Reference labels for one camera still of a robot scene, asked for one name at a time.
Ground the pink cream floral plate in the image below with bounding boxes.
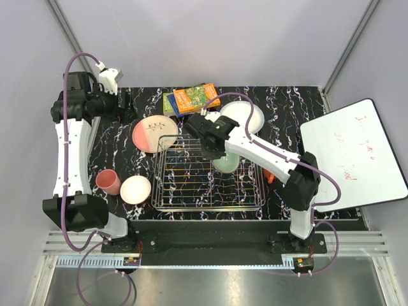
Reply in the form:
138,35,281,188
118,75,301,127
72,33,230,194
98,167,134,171
132,115,179,154

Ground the orange bowl white inside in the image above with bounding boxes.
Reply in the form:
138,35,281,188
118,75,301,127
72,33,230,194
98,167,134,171
120,175,152,205

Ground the white dry erase board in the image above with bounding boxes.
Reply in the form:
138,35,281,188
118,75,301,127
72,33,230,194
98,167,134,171
300,99,407,212

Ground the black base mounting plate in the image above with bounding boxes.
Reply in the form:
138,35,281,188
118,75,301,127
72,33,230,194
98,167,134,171
101,220,327,267

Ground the blue book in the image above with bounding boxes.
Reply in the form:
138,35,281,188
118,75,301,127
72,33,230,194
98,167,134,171
167,94,182,118

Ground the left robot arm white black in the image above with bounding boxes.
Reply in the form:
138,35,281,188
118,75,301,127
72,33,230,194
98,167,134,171
42,68,138,252

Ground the steel wire dish rack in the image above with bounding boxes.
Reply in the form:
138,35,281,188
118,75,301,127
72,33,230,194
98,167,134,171
151,135,266,212

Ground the orange ceramic mug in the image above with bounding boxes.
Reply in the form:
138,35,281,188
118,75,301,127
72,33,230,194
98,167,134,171
263,169,275,184

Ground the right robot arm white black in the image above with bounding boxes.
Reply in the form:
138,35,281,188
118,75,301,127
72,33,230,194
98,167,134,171
184,113,321,253

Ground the pale green ceramic bowl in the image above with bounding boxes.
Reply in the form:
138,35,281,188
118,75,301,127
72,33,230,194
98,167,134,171
212,152,240,173

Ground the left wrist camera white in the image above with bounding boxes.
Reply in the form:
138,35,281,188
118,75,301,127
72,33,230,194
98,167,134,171
95,62,123,96

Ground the pink plastic cup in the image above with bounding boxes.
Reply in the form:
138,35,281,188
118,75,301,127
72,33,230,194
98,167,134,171
96,169,121,196

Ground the green book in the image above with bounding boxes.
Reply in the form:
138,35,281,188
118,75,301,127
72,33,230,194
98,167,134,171
163,92,175,117

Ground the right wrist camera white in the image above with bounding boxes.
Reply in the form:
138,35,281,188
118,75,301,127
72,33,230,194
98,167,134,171
200,108,221,122

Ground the white paper plate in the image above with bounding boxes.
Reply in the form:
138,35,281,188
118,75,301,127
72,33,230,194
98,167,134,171
220,101,265,134

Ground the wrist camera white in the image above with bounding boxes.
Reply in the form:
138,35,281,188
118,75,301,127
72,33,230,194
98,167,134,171
200,108,221,122
95,62,123,96

